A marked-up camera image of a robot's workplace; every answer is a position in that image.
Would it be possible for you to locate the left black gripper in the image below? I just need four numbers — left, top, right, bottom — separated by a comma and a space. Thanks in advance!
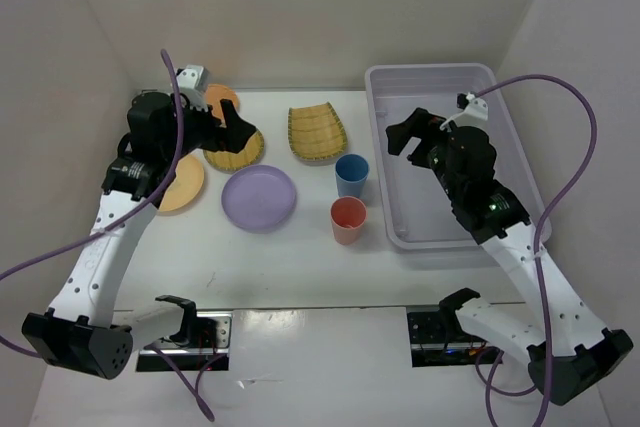
163, 93, 256, 163

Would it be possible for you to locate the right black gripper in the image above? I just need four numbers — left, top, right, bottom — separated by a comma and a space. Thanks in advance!
385, 107, 463, 199

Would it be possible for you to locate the round bamboo green-rim tray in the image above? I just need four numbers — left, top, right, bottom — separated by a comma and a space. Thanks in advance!
203, 130, 265, 173

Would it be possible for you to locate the orange round woven tray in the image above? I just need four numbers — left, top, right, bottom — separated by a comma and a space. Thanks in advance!
205, 84, 240, 121

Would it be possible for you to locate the yellow bear plate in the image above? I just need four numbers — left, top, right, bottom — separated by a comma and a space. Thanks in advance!
158, 155, 205, 213

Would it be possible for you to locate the purple plastic plate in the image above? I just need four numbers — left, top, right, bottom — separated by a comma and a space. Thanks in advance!
221, 164, 297, 232

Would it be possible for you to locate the blue plastic cup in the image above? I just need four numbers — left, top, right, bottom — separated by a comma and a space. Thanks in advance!
335, 154, 369, 198

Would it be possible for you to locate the salmon pink plastic cup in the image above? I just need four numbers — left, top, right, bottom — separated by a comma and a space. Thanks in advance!
330, 196, 367, 245

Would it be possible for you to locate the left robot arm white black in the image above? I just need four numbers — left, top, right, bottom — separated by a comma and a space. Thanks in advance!
22, 91, 256, 379

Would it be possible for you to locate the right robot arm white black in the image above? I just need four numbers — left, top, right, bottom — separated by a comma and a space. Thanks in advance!
385, 108, 633, 405

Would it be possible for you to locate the clear lavender plastic bin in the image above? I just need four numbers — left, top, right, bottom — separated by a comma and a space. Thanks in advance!
365, 63, 544, 251

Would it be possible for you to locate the scoop-shaped bamboo tray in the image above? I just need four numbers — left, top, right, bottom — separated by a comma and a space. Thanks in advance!
287, 102, 348, 163

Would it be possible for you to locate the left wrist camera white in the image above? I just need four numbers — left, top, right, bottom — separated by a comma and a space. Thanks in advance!
177, 65, 209, 112

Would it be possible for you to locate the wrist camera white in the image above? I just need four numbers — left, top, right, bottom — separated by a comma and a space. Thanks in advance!
440, 93, 488, 131
177, 65, 209, 112

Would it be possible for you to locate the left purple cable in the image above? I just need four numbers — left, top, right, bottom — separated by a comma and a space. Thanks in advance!
0, 48, 216, 422

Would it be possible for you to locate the purple cable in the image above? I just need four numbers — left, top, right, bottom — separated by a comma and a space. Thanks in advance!
473, 73, 599, 427
0, 48, 216, 422

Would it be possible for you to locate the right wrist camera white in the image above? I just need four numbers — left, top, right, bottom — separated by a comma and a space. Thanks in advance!
440, 93, 488, 131

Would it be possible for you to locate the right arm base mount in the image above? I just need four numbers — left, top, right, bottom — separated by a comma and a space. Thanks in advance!
406, 306, 489, 368

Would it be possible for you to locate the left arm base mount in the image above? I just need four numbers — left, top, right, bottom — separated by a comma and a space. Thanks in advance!
127, 308, 233, 373

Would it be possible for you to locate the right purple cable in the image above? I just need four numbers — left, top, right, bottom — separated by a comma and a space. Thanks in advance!
473, 73, 599, 427

